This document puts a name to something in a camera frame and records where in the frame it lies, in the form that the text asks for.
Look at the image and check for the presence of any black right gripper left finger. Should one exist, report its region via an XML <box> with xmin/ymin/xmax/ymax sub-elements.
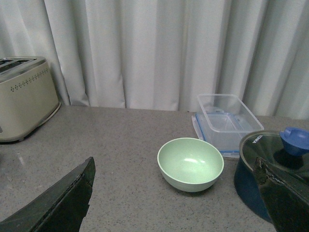
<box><xmin>0</xmin><ymin>157</ymin><xmax>96</xmax><ymax>232</ymax></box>

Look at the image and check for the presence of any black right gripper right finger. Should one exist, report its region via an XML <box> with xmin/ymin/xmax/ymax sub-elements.
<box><xmin>255</xmin><ymin>158</ymin><xmax>309</xmax><ymax>232</ymax></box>

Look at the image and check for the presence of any green bowl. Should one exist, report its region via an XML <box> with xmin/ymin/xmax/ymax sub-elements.
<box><xmin>157</xmin><ymin>138</ymin><xmax>225</xmax><ymax>192</ymax></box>

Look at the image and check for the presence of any dark blue pot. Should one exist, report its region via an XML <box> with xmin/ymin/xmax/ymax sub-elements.
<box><xmin>234</xmin><ymin>158</ymin><xmax>272</xmax><ymax>223</ymax></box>

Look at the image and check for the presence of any glass pot lid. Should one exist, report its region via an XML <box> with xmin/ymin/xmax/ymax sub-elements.
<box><xmin>239</xmin><ymin>127</ymin><xmax>309</xmax><ymax>184</ymax></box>

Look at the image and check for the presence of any blue-rimmed container lid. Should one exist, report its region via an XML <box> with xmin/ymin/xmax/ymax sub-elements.
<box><xmin>193</xmin><ymin>113</ymin><xmax>249</xmax><ymax>159</ymax></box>

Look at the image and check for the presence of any clear plastic container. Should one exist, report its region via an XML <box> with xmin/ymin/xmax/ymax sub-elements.
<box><xmin>197</xmin><ymin>94</ymin><xmax>264</xmax><ymax>133</ymax></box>

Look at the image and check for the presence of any cream toaster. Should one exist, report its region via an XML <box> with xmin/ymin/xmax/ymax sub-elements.
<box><xmin>0</xmin><ymin>57</ymin><xmax>61</xmax><ymax>143</ymax></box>

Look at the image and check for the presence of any white curtain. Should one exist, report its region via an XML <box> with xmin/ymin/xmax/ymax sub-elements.
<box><xmin>0</xmin><ymin>0</ymin><xmax>309</xmax><ymax>119</ymax></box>

